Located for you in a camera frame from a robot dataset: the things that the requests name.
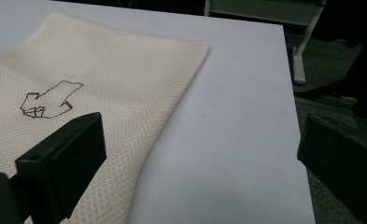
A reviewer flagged white metal table frame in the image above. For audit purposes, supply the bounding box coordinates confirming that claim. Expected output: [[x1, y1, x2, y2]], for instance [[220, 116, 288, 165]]
[[204, 0, 328, 86]]

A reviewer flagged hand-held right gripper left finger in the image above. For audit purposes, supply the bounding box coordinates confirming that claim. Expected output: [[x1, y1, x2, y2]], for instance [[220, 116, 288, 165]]
[[14, 112, 107, 224]]

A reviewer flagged cream mesh cloth with outline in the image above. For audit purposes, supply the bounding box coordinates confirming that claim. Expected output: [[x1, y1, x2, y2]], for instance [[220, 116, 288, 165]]
[[0, 10, 211, 224]]

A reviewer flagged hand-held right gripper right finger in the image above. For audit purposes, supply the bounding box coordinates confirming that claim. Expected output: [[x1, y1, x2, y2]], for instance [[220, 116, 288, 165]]
[[297, 113, 367, 224]]

